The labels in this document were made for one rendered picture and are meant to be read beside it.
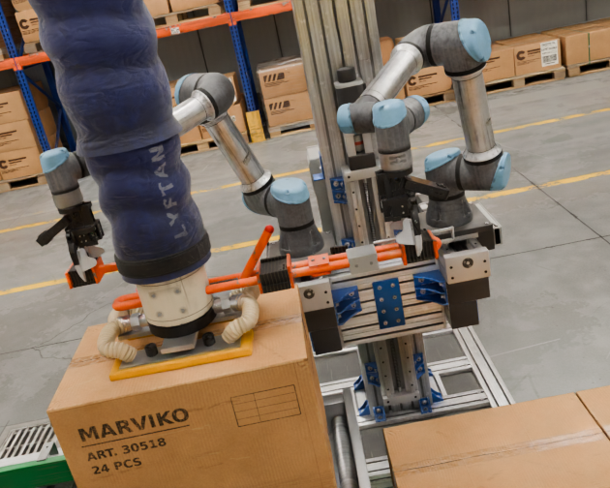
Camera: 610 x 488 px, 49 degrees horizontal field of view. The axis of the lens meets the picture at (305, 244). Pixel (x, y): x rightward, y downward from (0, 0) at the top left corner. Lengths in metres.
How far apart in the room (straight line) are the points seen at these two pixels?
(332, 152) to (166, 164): 0.88
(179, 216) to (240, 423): 0.50
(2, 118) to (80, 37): 8.04
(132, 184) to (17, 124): 7.95
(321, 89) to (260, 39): 7.78
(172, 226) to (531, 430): 1.19
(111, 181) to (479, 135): 1.07
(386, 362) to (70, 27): 1.62
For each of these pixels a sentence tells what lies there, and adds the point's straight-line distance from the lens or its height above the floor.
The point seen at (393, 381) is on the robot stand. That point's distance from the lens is 2.59.
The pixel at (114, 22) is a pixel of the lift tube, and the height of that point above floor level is 1.85.
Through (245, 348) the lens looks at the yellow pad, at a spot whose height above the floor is 1.10.
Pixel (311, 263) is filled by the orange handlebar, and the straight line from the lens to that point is 1.61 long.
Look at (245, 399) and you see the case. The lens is 1.57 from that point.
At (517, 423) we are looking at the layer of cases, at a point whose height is 0.54.
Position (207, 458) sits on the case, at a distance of 1.67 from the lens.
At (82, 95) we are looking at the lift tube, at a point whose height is 1.73.
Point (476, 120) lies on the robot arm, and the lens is 2.01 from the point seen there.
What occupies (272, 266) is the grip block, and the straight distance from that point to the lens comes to 1.63.
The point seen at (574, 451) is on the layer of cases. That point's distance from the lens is 2.03.
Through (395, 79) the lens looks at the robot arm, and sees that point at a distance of 1.79.
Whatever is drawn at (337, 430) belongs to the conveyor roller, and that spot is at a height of 0.55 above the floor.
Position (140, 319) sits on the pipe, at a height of 1.17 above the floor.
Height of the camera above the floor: 1.86
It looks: 22 degrees down
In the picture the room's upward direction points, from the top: 12 degrees counter-clockwise
